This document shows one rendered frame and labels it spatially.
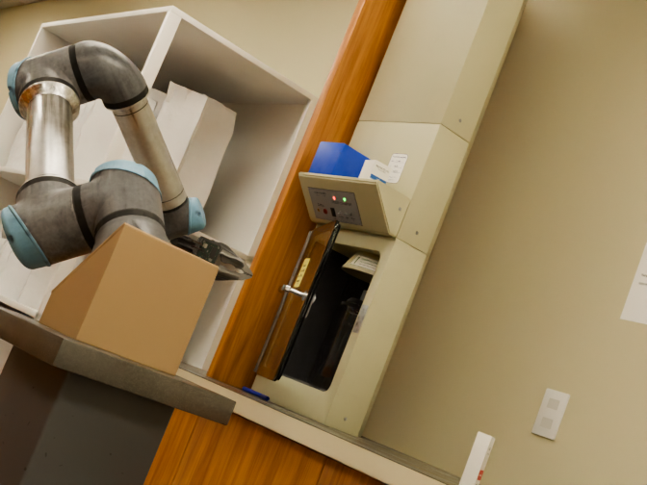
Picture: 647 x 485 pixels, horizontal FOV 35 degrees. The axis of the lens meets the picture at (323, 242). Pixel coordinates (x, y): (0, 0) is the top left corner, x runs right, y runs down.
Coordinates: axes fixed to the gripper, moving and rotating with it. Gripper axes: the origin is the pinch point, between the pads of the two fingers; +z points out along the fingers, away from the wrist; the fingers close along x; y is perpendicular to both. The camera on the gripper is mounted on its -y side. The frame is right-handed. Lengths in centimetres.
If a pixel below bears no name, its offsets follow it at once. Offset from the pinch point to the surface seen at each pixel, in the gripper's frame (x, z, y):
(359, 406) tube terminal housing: -19.0, 36.4, 3.3
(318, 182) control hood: 29.0, 8.9, -9.3
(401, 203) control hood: 29.0, 26.9, 8.0
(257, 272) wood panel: 3.3, 5.0, -22.2
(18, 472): -46, -29, 88
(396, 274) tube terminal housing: 13.2, 32.6, 5.2
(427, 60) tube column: 69, 23, -6
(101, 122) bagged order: 38, -53, -112
